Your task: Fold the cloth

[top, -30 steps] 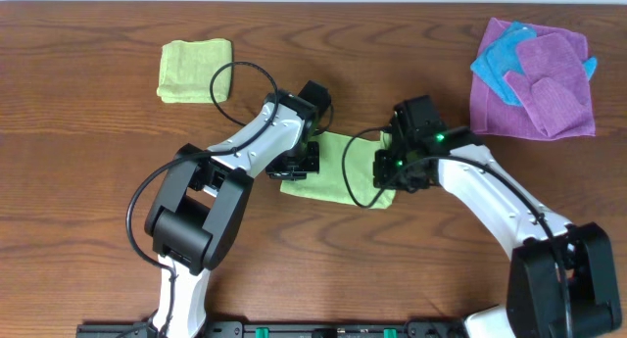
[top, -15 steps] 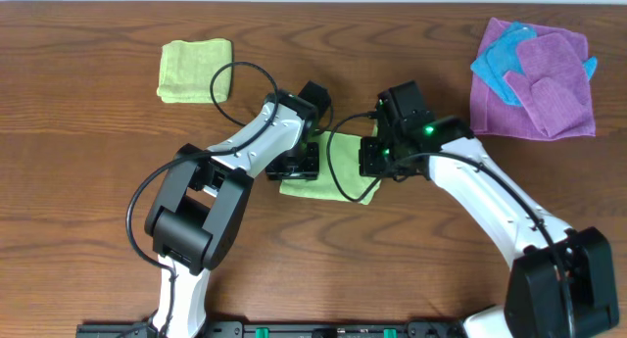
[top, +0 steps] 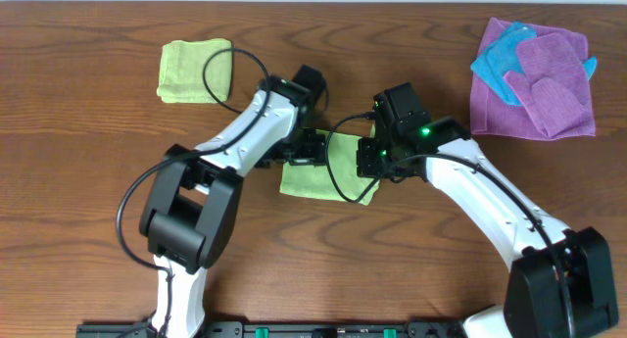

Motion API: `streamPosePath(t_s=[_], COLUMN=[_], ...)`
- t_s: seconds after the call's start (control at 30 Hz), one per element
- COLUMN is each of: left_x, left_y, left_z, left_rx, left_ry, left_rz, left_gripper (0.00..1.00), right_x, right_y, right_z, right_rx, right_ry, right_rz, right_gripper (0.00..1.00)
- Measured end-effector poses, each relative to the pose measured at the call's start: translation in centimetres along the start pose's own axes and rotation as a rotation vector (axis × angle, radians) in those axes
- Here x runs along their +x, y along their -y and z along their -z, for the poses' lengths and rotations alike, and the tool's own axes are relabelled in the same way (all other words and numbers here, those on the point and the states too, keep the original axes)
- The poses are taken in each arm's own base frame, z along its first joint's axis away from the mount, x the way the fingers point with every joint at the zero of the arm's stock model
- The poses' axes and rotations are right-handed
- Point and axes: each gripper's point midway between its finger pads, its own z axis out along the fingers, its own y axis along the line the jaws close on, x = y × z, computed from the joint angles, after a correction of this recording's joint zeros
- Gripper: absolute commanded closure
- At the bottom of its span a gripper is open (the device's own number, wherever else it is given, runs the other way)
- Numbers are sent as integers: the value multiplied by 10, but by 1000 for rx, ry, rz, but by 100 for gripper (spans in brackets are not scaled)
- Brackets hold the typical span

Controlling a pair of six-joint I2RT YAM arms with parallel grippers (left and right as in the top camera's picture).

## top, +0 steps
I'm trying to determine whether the green cloth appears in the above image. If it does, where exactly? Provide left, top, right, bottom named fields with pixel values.
left=279, top=133, right=371, bottom=202
left=157, top=38, right=233, bottom=104

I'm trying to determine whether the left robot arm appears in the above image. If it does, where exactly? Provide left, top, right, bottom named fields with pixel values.
left=139, top=66, right=326, bottom=337

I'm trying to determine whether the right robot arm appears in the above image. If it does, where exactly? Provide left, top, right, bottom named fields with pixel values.
left=357, top=119, right=619, bottom=337

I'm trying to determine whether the large purple cloth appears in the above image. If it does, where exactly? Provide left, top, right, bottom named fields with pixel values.
left=468, top=17, right=597, bottom=142

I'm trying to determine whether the folded green cloth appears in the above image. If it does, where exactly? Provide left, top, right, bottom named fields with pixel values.
left=157, top=38, right=233, bottom=104

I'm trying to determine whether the blue cloth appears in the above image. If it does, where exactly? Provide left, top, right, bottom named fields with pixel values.
left=470, top=19, right=597, bottom=109

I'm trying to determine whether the small purple cloth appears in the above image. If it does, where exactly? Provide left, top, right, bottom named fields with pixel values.
left=505, top=33, right=596, bottom=141

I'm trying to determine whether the right black cable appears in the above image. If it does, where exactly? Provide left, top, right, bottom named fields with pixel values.
left=324, top=111, right=577, bottom=338

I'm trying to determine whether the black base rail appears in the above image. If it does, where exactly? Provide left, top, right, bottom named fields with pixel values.
left=75, top=321, right=467, bottom=338

